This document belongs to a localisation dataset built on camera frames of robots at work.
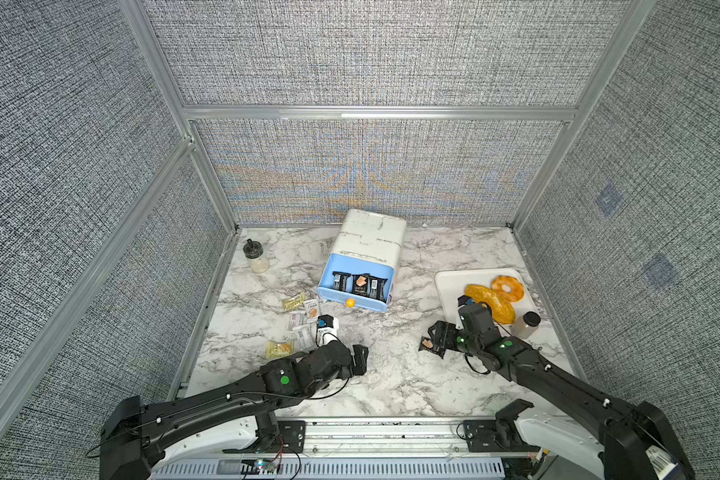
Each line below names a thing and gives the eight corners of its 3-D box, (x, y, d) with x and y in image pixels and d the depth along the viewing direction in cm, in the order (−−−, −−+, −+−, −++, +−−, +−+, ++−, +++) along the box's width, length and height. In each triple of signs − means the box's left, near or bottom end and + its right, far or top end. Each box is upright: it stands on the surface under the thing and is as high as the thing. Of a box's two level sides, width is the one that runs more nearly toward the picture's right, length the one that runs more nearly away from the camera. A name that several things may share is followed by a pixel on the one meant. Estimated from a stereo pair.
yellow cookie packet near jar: (285, 314, 98) (283, 310, 96) (281, 304, 100) (280, 301, 98) (308, 304, 100) (307, 301, 98) (304, 295, 102) (304, 292, 101)
